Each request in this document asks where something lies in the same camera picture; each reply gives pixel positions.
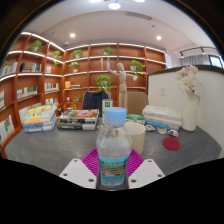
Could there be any tan chair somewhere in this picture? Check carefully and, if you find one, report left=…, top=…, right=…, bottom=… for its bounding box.
left=126, top=91, right=149, bottom=115

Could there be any cream cup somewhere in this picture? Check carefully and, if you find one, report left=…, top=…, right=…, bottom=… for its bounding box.
left=124, top=121, right=147, bottom=155

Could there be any white book stack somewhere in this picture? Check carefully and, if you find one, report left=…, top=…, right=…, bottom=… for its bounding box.
left=142, top=104, right=183, bottom=131

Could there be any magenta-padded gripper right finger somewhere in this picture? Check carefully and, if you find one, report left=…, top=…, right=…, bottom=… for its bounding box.
left=126, top=148, right=166, bottom=190

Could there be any flat round red coaster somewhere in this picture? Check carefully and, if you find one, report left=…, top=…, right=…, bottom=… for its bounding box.
left=162, top=136, right=182, bottom=151

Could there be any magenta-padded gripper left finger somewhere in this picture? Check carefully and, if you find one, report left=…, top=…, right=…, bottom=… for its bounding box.
left=58, top=147, right=101, bottom=190

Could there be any clear water bottle blue cap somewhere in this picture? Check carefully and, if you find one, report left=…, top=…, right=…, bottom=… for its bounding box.
left=95, top=106, right=134, bottom=190

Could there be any wooden artist mannequin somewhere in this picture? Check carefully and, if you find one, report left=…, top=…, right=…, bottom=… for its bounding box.
left=105, top=58, right=138, bottom=111

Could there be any window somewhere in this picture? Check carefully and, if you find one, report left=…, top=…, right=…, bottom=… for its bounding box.
left=209, top=54, right=224, bottom=69

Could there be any grey curtain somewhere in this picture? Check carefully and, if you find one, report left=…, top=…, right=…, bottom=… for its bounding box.
left=181, top=54, right=211, bottom=67

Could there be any white vase with flowers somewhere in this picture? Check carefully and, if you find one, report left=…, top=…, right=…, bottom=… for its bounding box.
left=176, top=65, right=202, bottom=132

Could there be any colourful book stack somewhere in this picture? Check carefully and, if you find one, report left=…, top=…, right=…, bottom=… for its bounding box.
left=22, top=104, right=58, bottom=134

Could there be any wooden shelf unit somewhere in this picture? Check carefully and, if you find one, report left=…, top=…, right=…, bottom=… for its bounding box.
left=0, top=30, right=168, bottom=159

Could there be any small green white carton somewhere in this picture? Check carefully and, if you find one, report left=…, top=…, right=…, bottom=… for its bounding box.
left=101, top=98, right=114, bottom=116

